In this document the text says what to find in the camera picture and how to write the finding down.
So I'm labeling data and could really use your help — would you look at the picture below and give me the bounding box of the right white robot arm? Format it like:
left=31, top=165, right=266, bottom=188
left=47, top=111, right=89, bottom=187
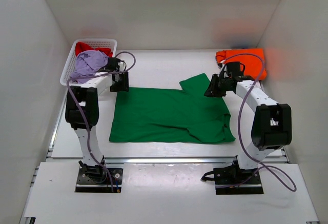
left=204, top=62, right=292, bottom=188

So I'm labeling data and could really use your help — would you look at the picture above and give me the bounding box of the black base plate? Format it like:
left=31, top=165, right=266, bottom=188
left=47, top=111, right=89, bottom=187
left=75, top=168, right=124, bottom=194
left=200, top=164, right=264, bottom=195

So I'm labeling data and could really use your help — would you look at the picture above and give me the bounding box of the folded orange t shirt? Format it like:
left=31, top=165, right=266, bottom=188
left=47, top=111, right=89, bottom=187
left=215, top=48, right=265, bottom=79

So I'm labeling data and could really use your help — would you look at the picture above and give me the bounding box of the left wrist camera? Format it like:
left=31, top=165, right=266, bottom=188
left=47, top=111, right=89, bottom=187
left=97, top=57, right=127, bottom=73

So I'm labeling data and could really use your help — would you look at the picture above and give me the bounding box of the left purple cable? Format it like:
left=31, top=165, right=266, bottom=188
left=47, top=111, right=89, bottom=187
left=66, top=51, right=136, bottom=193

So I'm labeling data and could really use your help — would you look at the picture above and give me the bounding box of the red t shirt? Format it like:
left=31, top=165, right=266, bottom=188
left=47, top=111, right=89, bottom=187
left=75, top=42, right=113, bottom=57

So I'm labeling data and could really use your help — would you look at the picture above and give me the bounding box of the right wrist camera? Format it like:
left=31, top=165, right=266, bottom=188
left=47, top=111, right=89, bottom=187
left=220, top=62, right=245, bottom=78

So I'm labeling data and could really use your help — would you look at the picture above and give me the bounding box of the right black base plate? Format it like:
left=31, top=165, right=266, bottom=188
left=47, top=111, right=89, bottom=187
left=200, top=164, right=264, bottom=195

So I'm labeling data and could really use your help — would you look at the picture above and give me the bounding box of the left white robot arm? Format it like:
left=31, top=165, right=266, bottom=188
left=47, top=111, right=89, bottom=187
left=65, top=56, right=130, bottom=184

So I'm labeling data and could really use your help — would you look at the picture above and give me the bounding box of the white plastic laundry basket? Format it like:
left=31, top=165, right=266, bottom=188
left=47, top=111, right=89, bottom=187
left=60, top=38, right=117, bottom=86

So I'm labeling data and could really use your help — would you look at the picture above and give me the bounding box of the lavender t shirt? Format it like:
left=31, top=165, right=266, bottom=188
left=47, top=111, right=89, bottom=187
left=70, top=50, right=109, bottom=84

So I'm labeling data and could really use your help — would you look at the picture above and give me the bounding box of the green t shirt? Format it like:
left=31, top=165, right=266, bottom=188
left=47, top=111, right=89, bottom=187
left=109, top=73, right=235, bottom=145

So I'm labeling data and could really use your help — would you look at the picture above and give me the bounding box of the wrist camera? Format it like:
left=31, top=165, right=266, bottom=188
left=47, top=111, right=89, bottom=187
left=97, top=57, right=127, bottom=73
left=220, top=62, right=245, bottom=78

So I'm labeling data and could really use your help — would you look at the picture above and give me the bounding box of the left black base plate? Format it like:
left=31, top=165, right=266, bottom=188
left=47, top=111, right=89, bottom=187
left=75, top=168, right=124, bottom=194

